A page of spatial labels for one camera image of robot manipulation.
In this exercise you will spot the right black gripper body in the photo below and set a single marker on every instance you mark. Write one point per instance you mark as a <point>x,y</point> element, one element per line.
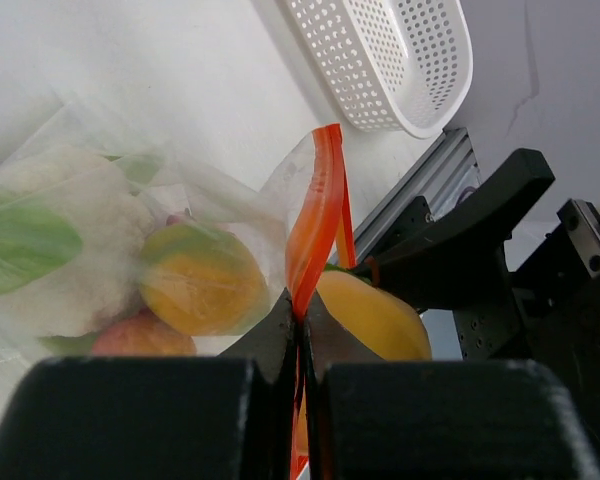
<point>554,315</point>

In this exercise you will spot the white cauliflower with leaves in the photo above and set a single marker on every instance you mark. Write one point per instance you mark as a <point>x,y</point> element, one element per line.
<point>72,224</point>

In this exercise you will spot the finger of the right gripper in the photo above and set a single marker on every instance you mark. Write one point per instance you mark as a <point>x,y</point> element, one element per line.
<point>446,264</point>

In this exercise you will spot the orange fruit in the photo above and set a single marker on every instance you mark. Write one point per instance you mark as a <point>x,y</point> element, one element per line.
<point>386,325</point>

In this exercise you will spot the aluminium mounting rail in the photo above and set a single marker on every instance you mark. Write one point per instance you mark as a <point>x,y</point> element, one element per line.
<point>445,175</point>

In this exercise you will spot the clear zip top bag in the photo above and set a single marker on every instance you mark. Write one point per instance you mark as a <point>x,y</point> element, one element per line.
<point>291,225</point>

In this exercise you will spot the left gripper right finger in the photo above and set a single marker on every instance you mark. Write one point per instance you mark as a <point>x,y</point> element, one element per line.
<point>496,419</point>

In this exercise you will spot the peach fruit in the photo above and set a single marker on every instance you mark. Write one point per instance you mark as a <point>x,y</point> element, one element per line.
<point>143,334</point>

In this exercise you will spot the white perforated plastic basket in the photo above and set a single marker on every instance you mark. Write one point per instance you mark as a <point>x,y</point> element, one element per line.
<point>401,65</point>

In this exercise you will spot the yellow green mango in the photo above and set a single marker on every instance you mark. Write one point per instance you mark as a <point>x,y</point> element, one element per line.
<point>201,281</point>

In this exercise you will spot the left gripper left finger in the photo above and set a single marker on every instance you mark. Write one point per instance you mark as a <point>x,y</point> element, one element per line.
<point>222,417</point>

